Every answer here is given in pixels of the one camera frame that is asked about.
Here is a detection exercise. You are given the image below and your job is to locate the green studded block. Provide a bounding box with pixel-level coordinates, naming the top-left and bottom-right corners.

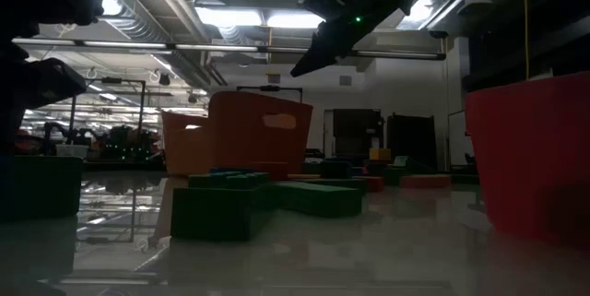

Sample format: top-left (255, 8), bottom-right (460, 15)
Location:
top-left (294, 178), bottom-right (369, 195)
top-left (321, 160), bottom-right (354, 180)
top-left (170, 171), bottom-right (271, 243)

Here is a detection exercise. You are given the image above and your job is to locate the small red block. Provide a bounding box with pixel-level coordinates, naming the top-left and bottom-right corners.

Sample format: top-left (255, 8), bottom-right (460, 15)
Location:
top-left (251, 160), bottom-right (289, 181)

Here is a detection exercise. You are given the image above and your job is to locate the small blue block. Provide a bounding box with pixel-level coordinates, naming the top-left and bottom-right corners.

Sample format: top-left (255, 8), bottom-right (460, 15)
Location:
top-left (209, 166), bottom-right (257, 175)

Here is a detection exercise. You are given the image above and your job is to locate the black frame rig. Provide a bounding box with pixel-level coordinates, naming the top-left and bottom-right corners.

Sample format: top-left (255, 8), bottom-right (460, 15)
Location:
top-left (71, 77), bottom-right (147, 149)

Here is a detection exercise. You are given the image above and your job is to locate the long green block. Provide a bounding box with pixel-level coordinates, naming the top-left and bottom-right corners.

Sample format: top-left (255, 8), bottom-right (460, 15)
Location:
top-left (269, 181), bottom-right (363, 218)

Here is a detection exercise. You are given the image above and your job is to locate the ceiling light panel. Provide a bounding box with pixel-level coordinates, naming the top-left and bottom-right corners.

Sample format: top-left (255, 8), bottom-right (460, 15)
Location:
top-left (265, 12), bottom-right (326, 29)
top-left (398, 0), bottom-right (443, 30)
top-left (195, 6), bottom-right (264, 28)

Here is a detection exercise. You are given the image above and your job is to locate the long coral block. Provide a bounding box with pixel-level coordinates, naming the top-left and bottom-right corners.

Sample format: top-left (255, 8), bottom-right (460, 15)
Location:
top-left (399, 174), bottom-right (452, 190)

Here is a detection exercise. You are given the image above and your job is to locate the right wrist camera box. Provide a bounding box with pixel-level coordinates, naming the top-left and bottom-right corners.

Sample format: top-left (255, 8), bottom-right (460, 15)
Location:
top-left (299, 0), bottom-right (346, 23)

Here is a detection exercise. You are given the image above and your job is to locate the silver spiral air duct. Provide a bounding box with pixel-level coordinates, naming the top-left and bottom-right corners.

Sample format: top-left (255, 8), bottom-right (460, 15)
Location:
top-left (80, 0), bottom-right (171, 43)

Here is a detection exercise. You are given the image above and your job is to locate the black panel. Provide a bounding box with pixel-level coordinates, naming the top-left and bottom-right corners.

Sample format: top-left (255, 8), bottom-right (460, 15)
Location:
top-left (332, 108), bottom-right (384, 159)
top-left (385, 113), bottom-right (438, 171)

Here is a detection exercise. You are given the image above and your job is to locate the red plastic tray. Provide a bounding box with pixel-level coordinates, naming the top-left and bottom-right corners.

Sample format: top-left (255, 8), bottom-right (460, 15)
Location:
top-left (464, 72), bottom-right (590, 249)

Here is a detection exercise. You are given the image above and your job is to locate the whiteboard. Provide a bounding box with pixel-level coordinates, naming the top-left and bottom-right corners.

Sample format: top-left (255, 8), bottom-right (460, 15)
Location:
top-left (445, 110), bottom-right (467, 168)

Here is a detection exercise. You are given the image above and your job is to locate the orange plastic bin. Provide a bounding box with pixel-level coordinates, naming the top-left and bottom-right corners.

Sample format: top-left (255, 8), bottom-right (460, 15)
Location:
top-left (160, 90), bottom-right (314, 178)

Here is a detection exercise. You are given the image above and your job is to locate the grey horizontal pipe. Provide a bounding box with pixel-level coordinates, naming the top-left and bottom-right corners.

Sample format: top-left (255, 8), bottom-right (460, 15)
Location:
top-left (11, 37), bottom-right (447, 61)

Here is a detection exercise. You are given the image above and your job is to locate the background robot station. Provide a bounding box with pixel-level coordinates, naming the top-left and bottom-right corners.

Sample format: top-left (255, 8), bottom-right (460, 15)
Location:
top-left (43, 120), bottom-right (162, 163)

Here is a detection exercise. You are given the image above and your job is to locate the white container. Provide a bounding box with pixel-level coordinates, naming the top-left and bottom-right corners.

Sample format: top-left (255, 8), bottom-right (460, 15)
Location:
top-left (55, 144), bottom-right (89, 159)

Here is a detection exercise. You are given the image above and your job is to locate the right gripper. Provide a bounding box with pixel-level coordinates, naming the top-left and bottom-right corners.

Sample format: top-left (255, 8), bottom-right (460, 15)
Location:
top-left (289, 0), bottom-right (407, 77)

